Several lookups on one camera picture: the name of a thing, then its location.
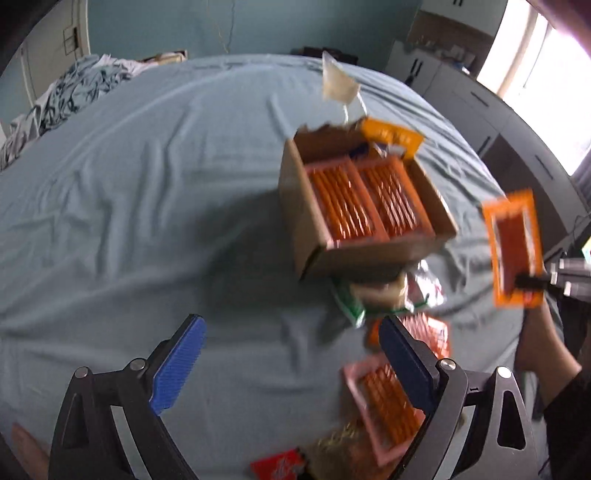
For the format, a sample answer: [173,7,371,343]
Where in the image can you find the orange bordered snack pack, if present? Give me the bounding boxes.
[482,190,544,308]

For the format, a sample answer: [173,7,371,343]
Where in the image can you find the black red clear snack bag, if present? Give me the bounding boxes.
[249,420,365,480]

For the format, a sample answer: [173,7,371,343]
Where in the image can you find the pink spicy-strip pack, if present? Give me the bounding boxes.
[355,155,435,239]

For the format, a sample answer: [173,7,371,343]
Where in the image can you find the yellow orange snack bag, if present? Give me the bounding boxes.
[360,117,424,160]

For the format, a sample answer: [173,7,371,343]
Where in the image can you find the large pink spicy-stick pack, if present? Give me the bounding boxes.
[304,156,389,248]

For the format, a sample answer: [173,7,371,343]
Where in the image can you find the person's left foot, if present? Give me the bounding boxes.
[11,423,49,480]

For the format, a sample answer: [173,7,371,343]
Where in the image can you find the person's foot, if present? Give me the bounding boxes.
[515,300,582,406]
[11,423,49,480]

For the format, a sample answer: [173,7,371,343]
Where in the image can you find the small orange strip pack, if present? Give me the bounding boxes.
[366,313,451,359]

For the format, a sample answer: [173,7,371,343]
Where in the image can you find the person's right foot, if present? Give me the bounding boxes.
[515,300,582,406]

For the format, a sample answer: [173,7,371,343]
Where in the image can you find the green white snack packet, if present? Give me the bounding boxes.
[332,260,447,329]

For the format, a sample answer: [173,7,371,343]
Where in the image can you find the white drawer cabinet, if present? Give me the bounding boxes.
[385,41,590,250]

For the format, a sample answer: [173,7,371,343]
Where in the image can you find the grey-green bed sheet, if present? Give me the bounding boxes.
[0,52,565,480]

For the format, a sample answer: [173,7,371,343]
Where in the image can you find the brown cardboard box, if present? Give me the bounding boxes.
[279,118,458,283]

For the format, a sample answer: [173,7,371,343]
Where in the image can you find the clear plastic bag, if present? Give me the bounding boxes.
[322,51,368,124]

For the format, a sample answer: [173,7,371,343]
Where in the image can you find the patterned blanket pile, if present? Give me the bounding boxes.
[1,54,157,169]

